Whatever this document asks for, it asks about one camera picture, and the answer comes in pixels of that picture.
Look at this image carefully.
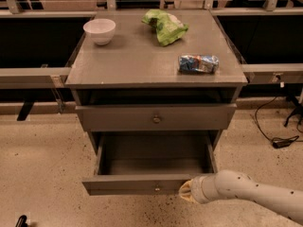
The grey drawer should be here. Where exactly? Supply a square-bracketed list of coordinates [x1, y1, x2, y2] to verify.
[82, 131, 217, 196]
[76, 103, 237, 131]

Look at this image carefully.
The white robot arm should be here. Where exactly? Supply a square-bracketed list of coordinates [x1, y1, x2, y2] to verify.
[179, 170, 303, 224]

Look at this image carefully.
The grey top drawer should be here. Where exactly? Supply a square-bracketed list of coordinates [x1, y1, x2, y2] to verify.
[76, 103, 237, 131]

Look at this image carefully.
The grey wooden drawer cabinet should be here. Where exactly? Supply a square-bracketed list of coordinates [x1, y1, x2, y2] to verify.
[66, 9, 247, 146]

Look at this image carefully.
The blue snack packet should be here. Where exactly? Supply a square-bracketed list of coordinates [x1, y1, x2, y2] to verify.
[178, 55, 220, 74]

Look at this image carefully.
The green chip bag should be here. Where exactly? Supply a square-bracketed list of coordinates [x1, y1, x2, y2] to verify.
[142, 9, 188, 46]

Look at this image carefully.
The black object at floor corner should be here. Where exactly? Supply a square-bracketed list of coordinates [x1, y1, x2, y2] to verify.
[15, 215, 28, 227]

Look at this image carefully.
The white ceramic bowl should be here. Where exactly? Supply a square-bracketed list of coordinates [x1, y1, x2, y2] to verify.
[83, 19, 116, 44]

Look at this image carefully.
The black power adapter with cable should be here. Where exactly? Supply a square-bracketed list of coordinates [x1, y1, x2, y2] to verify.
[253, 96, 303, 149]

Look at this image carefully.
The grey metal rail right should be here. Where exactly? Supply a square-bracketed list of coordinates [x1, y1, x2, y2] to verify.
[241, 63, 303, 84]

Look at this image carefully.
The grey metal rail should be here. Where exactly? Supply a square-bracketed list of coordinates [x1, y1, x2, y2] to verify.
[0, 67, 71, 89]
[241, 63, 303, 84]

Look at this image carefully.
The grey metal rail left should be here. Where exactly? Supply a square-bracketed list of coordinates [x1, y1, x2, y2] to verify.
[0, 67, 71, 89]

